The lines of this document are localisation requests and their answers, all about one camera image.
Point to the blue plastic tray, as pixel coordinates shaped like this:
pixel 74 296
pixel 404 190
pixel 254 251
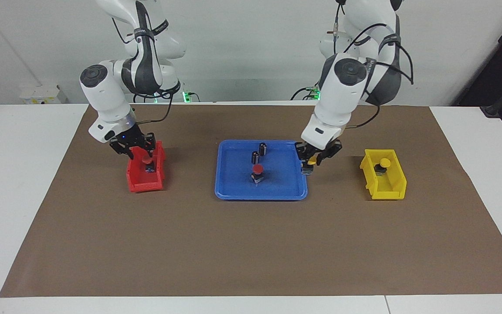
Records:
pixel 238 179

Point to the red plastic bin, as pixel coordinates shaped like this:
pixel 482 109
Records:
pixel 140 181

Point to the yellow plastic bin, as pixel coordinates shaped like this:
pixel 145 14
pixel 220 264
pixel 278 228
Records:
pixel 390 189

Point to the black push button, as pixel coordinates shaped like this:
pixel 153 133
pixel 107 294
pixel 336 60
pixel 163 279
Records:
pixel 262 148
pixel 255 157

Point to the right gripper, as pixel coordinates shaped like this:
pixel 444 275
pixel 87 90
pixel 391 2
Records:
pixel 125 137

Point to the yellow push button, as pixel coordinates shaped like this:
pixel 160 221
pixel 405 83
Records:
pixel 310 163
pixel 383 165

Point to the white box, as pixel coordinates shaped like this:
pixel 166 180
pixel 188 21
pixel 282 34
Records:
pixel 42 95

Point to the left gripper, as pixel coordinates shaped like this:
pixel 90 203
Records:
pixel 306 148

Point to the red push button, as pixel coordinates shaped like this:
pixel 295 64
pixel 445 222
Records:
pixel 147 164
pixel 257 171

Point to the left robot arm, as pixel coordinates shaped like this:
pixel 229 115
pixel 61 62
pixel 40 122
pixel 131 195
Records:
pixel 342 93

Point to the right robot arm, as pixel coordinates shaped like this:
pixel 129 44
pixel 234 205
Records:
pixel 107 93

